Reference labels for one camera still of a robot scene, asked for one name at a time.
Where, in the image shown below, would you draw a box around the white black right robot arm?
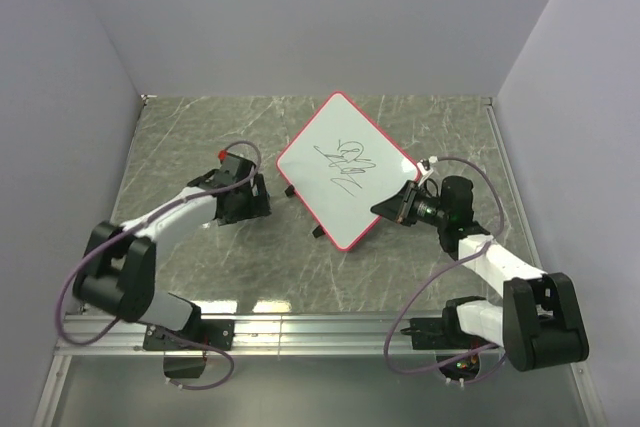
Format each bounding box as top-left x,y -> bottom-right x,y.
371,176 -> 590,372

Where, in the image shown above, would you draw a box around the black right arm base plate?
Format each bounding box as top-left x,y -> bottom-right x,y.
400,317 -> 499,351

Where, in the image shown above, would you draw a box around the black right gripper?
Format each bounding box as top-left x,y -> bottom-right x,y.
370,180 -> 449,228

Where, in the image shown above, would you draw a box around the pink framed whiteboard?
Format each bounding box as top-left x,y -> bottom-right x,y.
276,92 -> 420,252

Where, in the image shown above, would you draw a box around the aluminium extrusion rail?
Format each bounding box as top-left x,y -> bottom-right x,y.
53,313 -> 586,357

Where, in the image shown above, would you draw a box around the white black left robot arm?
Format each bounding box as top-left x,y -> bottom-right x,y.
70,151 -> 271,349

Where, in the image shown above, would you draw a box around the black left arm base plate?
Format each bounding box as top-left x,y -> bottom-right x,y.
143,319 -> 235,351

